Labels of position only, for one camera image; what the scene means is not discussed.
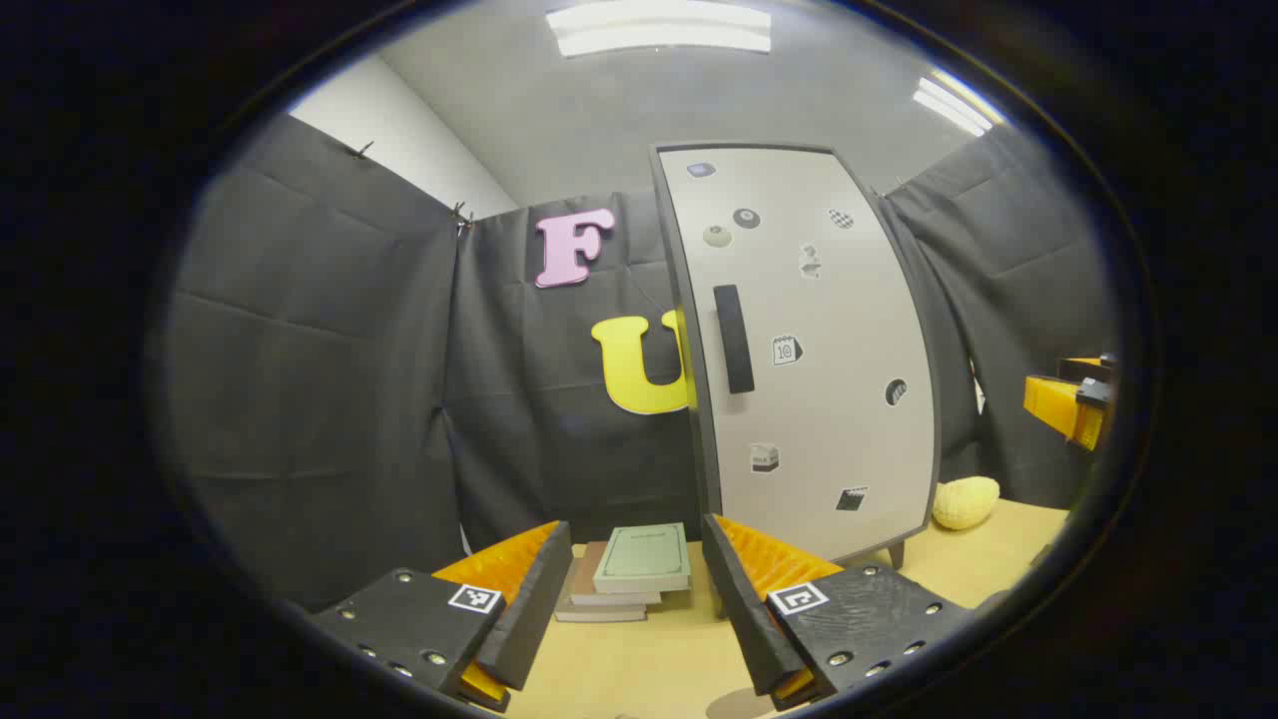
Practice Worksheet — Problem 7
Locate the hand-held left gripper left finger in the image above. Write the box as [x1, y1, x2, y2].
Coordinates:
[310, 519, 573, 712]

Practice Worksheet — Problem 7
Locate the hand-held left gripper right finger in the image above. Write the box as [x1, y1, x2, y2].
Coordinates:
[702, 513, 974, 712]

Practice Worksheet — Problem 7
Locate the white cabinet door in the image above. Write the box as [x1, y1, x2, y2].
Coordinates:
[656, 146, 940, 565]

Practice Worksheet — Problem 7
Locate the black cabinet door handle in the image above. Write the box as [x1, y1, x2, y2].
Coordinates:
[713, 285, 756, 394]

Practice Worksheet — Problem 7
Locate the brown book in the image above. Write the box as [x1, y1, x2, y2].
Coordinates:
[569, 541, 662, 607]

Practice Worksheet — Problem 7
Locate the green book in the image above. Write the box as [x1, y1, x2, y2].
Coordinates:
[593, 522, 692, 595]

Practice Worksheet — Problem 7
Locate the yellow toy bread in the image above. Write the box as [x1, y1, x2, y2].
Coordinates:
[932, 475, 1001, 531]

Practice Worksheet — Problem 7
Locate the black backdrop cloth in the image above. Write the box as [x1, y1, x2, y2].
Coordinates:
[165, 112, 1114, 610]

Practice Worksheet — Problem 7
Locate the narrow ceiling light panel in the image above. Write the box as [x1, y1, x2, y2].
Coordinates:
[912, 68, 1007, 138]

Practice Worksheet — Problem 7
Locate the wide ceiling light panel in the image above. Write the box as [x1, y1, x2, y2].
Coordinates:
[544, 0, 773, 58]

